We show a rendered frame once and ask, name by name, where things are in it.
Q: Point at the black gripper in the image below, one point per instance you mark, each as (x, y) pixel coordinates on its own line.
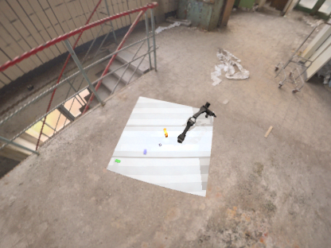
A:
(210, 112)

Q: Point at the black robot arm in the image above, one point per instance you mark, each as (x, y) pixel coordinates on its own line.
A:
(190, 122)

